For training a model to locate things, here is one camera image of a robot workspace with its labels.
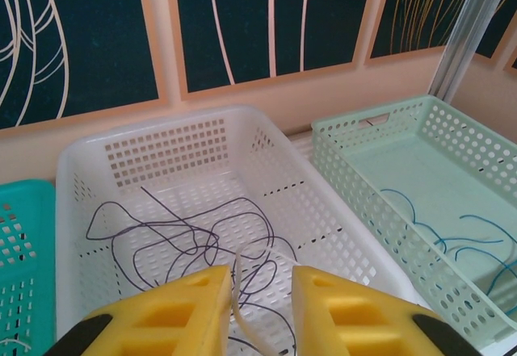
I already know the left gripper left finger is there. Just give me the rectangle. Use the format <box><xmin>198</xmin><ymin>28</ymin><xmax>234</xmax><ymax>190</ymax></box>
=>
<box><xmin>43</xmin><ymin>265</ymin><xmax>234</xmax><ymax>356</ymax></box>

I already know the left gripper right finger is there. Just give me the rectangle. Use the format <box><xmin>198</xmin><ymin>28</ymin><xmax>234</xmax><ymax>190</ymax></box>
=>
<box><xmin>290</xmin><ymin>265</ymin><xmax>481</xmax><ymax>356</ymax></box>

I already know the white cable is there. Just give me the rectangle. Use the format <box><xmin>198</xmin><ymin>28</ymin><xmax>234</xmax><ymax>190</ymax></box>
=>
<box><xmin>0</xmin><ymin>337</ymin><xmax>32</xmax><ymax>354</ymax></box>
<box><xmin>228</xmin><ymin>242</ymin><xmax>298</xmax><ymax>356</ymax></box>

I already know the purple cable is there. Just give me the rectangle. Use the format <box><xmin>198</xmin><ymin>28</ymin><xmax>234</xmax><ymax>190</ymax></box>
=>
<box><xmin>86</xmin><ymin>186</ymin><xmax>221</xmax><ymax>292</ymax></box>
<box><xmin>208</xmin><ymin>196</ymin><xmax>299</xmax><ymax>356</ymax></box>

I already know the blue cable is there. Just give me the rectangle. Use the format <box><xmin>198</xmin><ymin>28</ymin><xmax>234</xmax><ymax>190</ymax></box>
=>
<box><xmin>379</xmin><ymin>188</ymin><xmax>517</xmax><ymax>297</ymax></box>

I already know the mint green perforated basket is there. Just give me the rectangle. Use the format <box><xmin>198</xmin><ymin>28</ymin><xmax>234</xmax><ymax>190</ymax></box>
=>
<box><xmin>309</xmin><ymin>94</ymin><xmax>517</xmax><ymax>351</ymax></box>

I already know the teal perforated basket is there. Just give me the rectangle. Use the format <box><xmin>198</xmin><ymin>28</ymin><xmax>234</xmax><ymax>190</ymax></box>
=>
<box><xmin>0</xmin><ymin>178</ymin><xmax>57</xmax><ymax>356</ymax></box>

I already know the white perforated basket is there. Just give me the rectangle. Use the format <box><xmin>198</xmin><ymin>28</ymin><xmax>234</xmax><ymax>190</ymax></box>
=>
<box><xmin>54</xmin><ymin>104</ymin><xmax>434</xmax><ymax>356</ymax></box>

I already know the aluminium corner post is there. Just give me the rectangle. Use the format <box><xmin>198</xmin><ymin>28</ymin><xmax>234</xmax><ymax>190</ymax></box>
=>
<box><xmin>427</xmin><ymin>0</ymin><xmax>517</xmax><ymax>103</ymax></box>

